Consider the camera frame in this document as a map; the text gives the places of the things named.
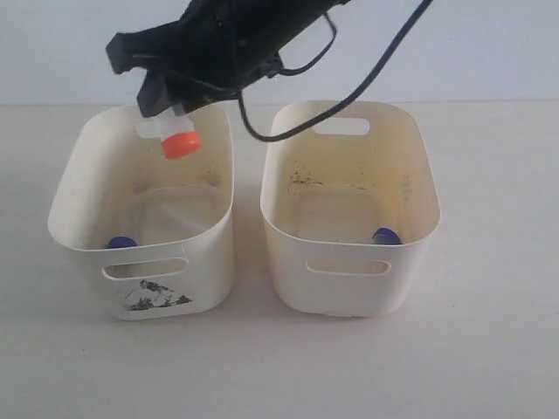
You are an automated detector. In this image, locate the blue-capped tube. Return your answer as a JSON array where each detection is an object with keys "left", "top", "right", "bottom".
[
  {"left": 106, "top": 236, "right": 137, "bottom": 249},
  {"left": 372, "top": 227, "right": 402, "bottom": 245}
]

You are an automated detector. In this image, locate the orange-capped tube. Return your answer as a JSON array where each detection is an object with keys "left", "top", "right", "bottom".
[
  {"left": 141, "top": 200, "right": 211, "bottom": 244},
  {"left": 160, "top": 106, "right": 202, "bottom": 160}
]

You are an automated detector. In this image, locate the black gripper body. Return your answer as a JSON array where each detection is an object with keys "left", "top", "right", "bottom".
[{"left": 106, "top": 12, "right": 285, "bottom": 114}]

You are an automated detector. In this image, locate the black cable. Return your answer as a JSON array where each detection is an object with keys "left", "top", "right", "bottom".
[{"left": 237, "top": 0, "right": 431, "bottom": 143}]

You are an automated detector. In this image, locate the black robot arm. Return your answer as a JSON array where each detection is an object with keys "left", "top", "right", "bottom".
[{"left": 106, "top": 1, "right": 337, "bottom": 118}]

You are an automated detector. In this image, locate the white plastic bin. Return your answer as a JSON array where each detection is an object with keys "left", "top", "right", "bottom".
[
  {"left": 47, "top": 106, "right": 235, "bottom": 321},
  {"left": 260, "top": 101, "right": 440, "bottom": 317}
]

